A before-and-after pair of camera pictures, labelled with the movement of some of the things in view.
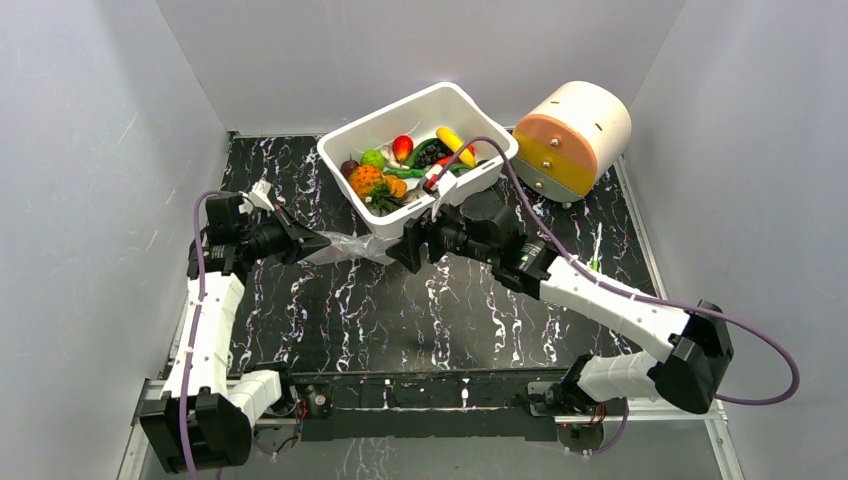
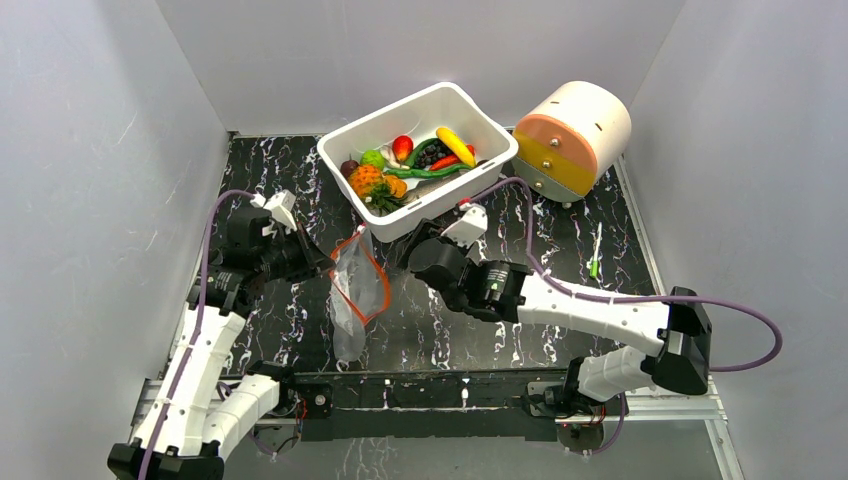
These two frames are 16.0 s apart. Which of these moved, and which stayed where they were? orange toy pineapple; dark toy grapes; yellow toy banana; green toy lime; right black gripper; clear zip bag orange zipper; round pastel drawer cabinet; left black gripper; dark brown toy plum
Moved: right black gripper; clear zip bag orange zipper; left black gripper
Stayed: orange toy pineapple; dark toy grapes; round pastel drawer cabinet; dark brown toy plum; green toy lime; yellow toy banana
